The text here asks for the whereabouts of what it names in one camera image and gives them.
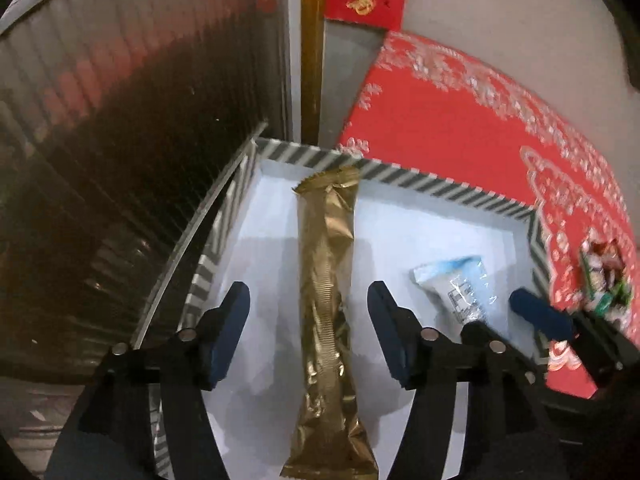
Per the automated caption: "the white blue snack packet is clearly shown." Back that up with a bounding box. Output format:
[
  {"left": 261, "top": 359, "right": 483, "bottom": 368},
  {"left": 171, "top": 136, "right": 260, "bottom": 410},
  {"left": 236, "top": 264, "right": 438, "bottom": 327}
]
[{"left": 410, "top": 256, "right": 503, "bottom": 325}]

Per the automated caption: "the long gold foil packet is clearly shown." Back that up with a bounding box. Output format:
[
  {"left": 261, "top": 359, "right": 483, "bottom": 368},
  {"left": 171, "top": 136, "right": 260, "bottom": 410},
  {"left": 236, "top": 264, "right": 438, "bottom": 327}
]
[{"left": 280, "top": 166, "right": 378, "bottom": 479}]

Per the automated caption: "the small candy pile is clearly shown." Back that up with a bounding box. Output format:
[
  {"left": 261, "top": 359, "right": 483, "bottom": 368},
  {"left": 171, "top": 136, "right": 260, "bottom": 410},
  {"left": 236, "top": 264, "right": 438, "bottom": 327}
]
[{"left": 579, "top": 240, "right": 634, "bottom": 332}]

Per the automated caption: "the striped white storage box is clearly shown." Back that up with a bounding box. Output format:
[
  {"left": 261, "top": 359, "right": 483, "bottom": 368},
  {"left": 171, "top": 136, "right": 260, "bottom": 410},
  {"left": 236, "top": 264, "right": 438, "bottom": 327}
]
[{"left": 181, "top": 139, "right": 547, "bottom": 479}]

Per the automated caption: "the red floral tablecloth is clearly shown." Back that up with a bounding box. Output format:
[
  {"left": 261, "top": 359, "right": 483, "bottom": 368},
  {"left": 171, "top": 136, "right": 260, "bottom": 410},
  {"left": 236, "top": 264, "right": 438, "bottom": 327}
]
[{"left": 336, "top": 30, "right": 639, "bottom": 401}]

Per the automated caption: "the wooden door frame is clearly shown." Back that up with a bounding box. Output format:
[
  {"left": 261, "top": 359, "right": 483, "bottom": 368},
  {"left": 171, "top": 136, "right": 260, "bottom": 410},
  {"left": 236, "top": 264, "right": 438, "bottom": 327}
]
[{"left": 300, "top": 0, "right": 326, "bottom": 144}]

